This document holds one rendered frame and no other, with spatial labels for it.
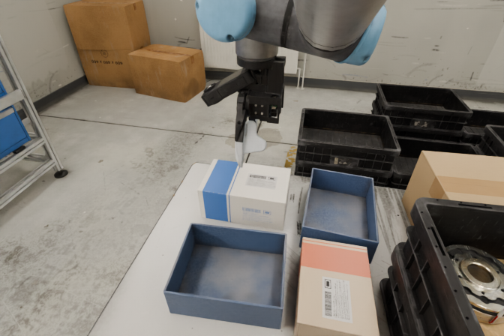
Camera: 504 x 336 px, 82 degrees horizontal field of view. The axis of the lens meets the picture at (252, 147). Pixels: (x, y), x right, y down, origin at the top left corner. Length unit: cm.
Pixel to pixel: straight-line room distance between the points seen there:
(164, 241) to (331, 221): 39
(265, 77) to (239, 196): 27
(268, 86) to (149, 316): 46
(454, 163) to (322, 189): 30
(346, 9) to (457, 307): 33
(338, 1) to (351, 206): 65
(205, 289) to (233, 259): 8
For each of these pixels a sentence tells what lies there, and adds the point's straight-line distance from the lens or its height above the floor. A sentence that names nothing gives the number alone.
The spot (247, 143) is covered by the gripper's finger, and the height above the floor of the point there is 93.
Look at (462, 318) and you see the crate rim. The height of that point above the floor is 93.
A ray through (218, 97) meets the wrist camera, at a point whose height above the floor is 101.
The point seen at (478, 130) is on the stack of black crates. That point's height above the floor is 38.
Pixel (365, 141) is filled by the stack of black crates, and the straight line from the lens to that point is 146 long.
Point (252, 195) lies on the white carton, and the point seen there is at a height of 79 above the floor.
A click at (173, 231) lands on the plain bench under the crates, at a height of 70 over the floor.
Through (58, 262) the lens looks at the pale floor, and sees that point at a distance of 175.
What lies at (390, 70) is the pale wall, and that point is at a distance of 326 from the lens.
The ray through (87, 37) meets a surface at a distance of 341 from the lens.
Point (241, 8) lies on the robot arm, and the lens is 36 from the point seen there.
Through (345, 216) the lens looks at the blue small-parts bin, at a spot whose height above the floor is 70.
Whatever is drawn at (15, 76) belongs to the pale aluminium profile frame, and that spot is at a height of 68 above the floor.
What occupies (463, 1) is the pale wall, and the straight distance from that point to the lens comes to 325.
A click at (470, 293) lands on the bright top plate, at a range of 53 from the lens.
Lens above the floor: 124
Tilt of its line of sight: 35 degrees down
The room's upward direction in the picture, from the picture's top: straight up
